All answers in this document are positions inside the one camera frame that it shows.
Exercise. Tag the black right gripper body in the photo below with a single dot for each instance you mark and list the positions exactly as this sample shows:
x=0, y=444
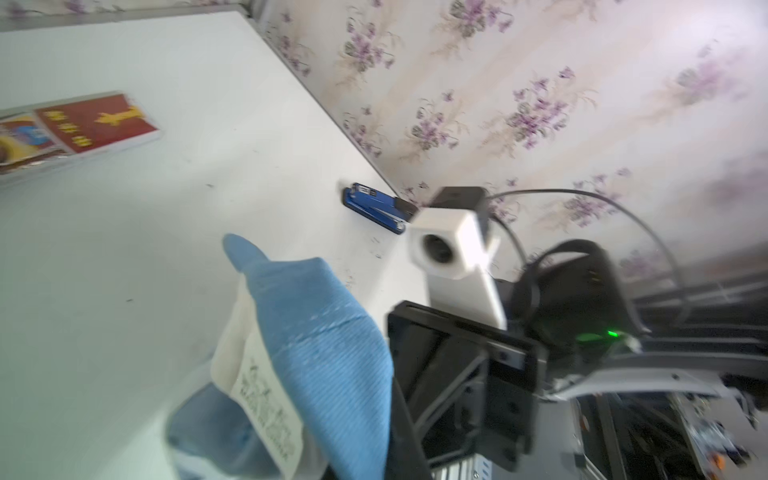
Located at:
x=470, y=388

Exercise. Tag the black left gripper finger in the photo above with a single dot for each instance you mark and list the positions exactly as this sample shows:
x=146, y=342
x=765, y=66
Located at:
x=405, y=459

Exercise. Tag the light blue baseball cap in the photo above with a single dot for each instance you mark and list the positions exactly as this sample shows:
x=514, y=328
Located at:
x=300, y=382

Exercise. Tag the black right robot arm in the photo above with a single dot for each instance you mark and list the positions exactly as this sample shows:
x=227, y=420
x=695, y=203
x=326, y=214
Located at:
x=597, y=344

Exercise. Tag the blue stapler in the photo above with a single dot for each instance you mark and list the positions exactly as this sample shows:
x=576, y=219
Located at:
x=391, y=213

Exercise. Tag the red cigarette carton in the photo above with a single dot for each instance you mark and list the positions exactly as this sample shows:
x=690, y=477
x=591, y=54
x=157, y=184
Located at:
x=45, y=136

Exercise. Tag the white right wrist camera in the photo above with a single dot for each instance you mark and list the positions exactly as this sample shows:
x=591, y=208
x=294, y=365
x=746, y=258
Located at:
x=450, y=241

